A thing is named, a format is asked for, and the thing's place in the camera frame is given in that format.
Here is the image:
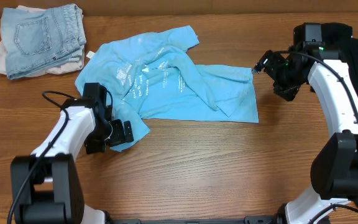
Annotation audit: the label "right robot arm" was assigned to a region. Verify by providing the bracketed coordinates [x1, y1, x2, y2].
[244, 23, 358, 223]

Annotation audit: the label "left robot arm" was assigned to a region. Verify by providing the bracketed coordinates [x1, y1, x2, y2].
[7, 83, 134, 224]

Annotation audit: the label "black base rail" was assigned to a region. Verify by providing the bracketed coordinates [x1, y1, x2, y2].
[107, 216, 283, 224]

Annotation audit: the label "light blue printed t-shirt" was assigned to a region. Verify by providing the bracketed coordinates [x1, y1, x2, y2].
[75, 26, 259, 141]

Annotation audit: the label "folded light blue jeans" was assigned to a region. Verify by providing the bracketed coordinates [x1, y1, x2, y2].
[0, 3, 87, 80]

